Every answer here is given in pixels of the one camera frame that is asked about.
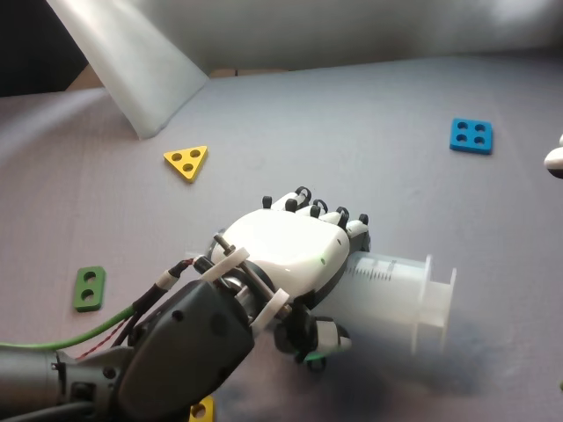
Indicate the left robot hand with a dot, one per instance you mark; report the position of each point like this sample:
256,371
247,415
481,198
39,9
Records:
286,246

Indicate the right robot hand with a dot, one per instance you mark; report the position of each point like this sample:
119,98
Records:
555,159

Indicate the large clear plastic syringe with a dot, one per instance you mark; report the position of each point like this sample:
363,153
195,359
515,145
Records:
382,290

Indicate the blue square four-hole block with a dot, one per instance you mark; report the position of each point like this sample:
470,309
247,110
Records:
471,136

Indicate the grey table cloth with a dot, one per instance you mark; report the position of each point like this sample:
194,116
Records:
352,176

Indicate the yellow triangular three-hole block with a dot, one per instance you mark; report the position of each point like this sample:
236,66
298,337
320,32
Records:
190,159

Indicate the yellow two-hole block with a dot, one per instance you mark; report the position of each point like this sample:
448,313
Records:
207,413

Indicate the green two-hole block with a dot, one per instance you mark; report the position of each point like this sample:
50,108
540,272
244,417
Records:
83,295

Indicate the white backdrop sheet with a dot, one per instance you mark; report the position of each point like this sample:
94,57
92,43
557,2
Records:
308,31

